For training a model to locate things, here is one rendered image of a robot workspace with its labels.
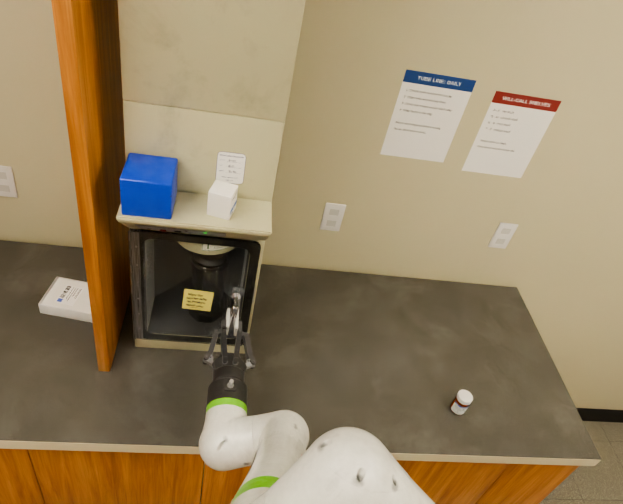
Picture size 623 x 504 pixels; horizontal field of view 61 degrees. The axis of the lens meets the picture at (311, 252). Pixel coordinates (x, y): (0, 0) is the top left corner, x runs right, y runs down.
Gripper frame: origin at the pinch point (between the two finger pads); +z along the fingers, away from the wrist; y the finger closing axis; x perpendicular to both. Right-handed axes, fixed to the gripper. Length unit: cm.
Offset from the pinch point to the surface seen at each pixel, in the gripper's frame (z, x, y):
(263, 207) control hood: 2.4, -36.8, -1.3
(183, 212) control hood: -2.4, -35.7, 15.7
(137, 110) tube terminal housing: 5, -53, 27
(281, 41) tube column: 5, -73, 2
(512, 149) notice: 48, -41, -80
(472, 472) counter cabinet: -22, 31, -79
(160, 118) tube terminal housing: 5, -52, 23
